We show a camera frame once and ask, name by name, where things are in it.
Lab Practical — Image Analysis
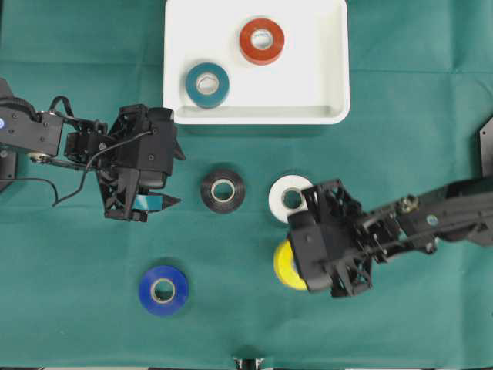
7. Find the black tape roll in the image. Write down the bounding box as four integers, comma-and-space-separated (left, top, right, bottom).
200, 168, 246, 214

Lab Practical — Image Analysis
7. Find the teal tape roll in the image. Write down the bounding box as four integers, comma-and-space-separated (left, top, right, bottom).
185, 62, 230, 109

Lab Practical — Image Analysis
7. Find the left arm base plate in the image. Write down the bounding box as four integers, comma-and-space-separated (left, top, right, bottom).
0, 149, 18, 192

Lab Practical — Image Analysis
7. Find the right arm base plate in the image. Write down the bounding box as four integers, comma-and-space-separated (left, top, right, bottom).
478, 117, 493, 177

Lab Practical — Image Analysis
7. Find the white tape roll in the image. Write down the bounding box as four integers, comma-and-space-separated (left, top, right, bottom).
268, 175, 313, 224

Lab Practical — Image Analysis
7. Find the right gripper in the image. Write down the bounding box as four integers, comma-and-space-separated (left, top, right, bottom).
302, 180, 397, 296

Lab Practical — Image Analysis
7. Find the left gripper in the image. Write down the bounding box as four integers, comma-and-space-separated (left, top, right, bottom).
94, 103, 186, 224

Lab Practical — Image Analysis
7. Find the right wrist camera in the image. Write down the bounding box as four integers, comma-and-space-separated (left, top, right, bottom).
288, 210, 357, 296

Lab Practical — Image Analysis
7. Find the yellow tape roll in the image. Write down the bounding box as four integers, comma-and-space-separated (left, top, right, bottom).
273, 239, 307, 291

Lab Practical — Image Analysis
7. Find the white plastic case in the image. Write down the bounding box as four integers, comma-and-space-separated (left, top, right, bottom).
163, 1, 350, 125

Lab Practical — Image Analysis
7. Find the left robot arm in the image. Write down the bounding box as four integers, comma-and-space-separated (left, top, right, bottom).
1, 79, 186, 222

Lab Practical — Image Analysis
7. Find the red tape roll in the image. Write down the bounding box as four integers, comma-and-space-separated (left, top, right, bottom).
239, 18, 285, 66

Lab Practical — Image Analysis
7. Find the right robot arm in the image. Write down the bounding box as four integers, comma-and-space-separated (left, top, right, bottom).
287, 177, 492, 298

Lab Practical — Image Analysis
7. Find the blue tape roll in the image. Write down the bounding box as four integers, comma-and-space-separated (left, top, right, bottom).
139, 265, 189, 317

